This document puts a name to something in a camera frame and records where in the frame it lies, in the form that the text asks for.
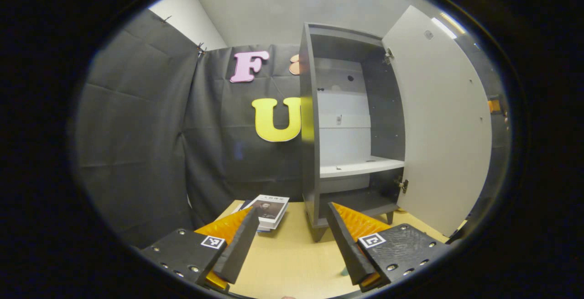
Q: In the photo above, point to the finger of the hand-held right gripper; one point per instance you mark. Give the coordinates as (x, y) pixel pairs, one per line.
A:
(494, 106)

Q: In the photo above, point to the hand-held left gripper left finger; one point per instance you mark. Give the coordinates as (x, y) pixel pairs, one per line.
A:
(239, 246)

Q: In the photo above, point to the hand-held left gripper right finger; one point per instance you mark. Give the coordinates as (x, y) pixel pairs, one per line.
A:
(345, 249)

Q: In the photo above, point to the light grey cabinet door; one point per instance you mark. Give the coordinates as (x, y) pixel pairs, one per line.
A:
(442, 130)

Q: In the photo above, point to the dark grey cabinet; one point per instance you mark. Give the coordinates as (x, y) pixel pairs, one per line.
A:
(308, 175)

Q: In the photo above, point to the white cabinet shelf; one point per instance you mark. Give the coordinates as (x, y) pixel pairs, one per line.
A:
(360, 167)

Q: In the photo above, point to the metal door hinge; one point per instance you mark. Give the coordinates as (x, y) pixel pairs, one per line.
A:
(388, 56)
(402, 184)

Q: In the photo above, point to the white portrait cover book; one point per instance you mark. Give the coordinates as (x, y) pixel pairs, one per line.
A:
(269, 210)

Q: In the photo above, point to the small ceiling light panel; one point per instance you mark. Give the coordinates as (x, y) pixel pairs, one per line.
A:
(446, 26)

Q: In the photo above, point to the black backdrop cloth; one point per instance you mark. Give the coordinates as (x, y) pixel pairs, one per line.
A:
(137, 130)

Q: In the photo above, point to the metal backdrop clip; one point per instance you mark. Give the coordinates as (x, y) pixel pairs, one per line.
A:
(200, 49)

